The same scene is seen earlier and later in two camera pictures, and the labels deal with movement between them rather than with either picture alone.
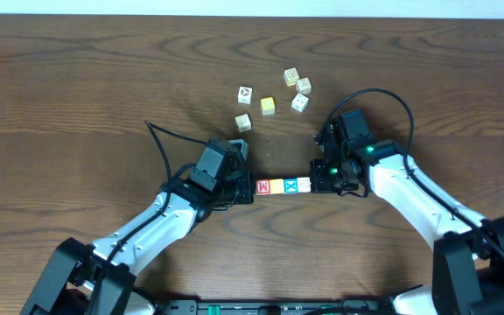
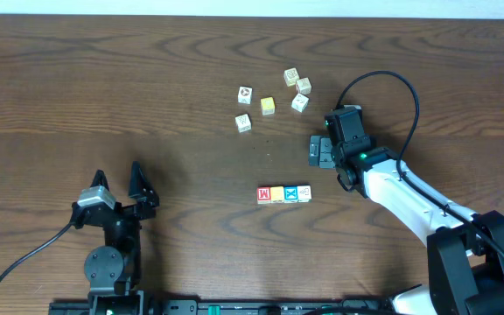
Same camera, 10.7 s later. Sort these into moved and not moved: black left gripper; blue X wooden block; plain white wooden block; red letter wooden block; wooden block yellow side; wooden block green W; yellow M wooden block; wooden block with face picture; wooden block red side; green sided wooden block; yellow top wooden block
Moved: yellow M wooden block; black left gripper; red letter wooden block; green sided wooden block; blue X wooden block
Not moved: plain white wooden block; yellow top wooden block; wooden block green W; wooden block yellow side; wooden block with face picture; wooden block red side
